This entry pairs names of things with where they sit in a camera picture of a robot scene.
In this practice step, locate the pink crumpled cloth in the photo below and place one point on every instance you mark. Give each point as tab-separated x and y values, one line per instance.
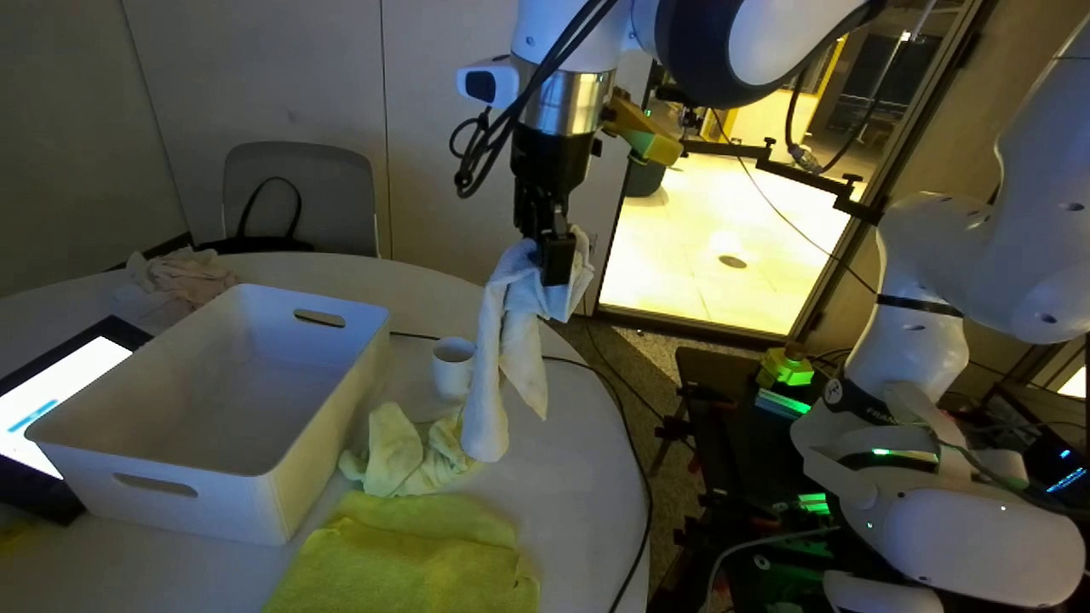
189	275

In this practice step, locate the small pale yellow cloth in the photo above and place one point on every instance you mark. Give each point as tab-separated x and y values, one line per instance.
394	448

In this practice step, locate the yellow-green microfiber towel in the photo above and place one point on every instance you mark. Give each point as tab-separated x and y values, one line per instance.
409	556

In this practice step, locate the white plastic box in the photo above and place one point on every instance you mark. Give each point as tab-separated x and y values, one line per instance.
227	505

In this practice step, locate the tablet device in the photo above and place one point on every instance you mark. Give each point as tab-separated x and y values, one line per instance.
57	396

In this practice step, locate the black equipment cart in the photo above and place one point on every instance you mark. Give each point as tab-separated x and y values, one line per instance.
717	455

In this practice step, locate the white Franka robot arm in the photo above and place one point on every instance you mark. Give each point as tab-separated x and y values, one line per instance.
999	258

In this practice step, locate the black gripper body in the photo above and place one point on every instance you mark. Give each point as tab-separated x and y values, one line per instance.
549	170

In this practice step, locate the white mug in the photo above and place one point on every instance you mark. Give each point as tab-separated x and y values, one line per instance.
447	370

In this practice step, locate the black camera stand clamp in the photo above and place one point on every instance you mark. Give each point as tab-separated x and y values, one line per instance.
854	195

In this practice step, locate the grey chair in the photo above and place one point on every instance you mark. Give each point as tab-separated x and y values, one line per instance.
343	191

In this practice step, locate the white cloth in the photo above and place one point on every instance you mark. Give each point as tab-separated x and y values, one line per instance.
496	362

